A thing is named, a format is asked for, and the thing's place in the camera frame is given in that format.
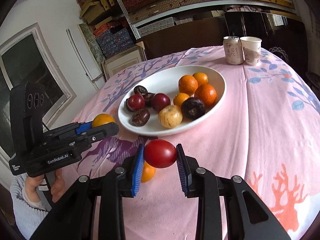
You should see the framed picture leaning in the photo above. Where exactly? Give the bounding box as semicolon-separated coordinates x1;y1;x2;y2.
101;41;146;80

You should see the white framed window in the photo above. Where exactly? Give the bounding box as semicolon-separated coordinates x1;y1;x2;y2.
1;23;76;167

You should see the dark red plum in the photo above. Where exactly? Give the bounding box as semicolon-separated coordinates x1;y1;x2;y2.
151;93;171;113

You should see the dark water chestnut small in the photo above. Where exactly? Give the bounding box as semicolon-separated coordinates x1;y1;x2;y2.
143;93;155;107

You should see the white metal shelf unit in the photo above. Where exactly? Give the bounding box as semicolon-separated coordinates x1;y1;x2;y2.
117;0;297;40

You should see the red cherry tomato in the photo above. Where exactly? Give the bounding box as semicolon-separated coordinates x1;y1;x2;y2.
144;139;177;168

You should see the large yellow round fruit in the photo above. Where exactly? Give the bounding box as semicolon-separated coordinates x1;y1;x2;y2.
158;105;183;129

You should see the small orange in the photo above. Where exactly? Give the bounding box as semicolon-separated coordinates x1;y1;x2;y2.
141;161;156;183
193;72;209;87
178;75;198;96

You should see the person's left hand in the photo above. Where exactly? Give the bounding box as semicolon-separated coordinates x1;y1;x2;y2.
24;168;66;203

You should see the large orange tangerine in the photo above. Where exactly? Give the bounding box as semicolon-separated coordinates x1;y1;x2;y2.
194;83;217;107
173;93;190;107

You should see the small yellow-orange fruit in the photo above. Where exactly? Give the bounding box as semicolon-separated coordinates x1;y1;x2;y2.
91;114;116;128

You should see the pink beverage can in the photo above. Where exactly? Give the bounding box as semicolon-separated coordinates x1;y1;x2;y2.
223;36;244;65

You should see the grey knitted sleeve forearm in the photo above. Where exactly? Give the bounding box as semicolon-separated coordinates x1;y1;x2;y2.
10;174;48;239

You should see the white paper cup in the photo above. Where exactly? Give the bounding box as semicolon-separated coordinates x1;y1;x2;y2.
240;36;262;66

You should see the dark wooden cabinet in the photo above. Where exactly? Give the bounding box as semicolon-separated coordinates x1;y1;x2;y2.
137;17;227;59

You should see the pink deer print tablecloth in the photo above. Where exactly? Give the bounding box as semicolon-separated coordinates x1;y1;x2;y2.
63;46;319;239

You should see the white oval plate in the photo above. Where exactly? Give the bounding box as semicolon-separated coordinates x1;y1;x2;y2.
117;64;227;137

